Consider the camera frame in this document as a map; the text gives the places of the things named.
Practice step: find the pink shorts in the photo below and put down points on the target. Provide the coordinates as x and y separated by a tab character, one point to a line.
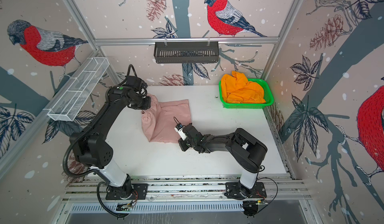
158	122

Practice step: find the orange shorts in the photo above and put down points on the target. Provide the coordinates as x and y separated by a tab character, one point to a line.
236	88

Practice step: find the green plastic basket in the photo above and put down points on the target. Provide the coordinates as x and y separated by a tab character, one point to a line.
268	97

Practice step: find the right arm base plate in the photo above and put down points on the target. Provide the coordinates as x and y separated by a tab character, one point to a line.
238	191

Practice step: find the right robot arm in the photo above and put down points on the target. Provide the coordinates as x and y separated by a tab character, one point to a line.
248	152

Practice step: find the white wire wall basket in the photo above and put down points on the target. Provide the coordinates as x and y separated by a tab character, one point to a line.
81	86

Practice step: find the aluminium mounting rail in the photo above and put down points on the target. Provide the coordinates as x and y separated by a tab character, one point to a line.
206	189

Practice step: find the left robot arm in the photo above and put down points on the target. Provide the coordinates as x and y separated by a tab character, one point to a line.
90	147

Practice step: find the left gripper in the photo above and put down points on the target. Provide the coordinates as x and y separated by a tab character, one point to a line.
147	106

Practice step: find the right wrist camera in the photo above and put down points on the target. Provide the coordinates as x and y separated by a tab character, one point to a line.
180	130

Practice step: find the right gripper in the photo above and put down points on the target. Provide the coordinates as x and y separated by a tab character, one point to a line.
184	146

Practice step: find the black wall shelf basket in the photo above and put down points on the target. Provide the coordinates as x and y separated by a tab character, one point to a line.
186	52

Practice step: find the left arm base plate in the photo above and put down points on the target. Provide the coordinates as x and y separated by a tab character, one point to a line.
128	192

